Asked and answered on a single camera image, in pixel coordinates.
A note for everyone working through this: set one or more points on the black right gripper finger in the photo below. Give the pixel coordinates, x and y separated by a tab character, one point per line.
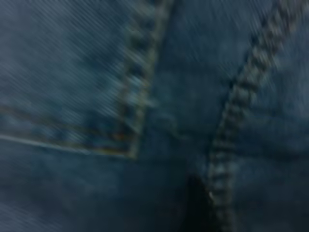
200	207

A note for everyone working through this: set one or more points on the blue denim children's jeans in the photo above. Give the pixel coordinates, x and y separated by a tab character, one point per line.
96	72

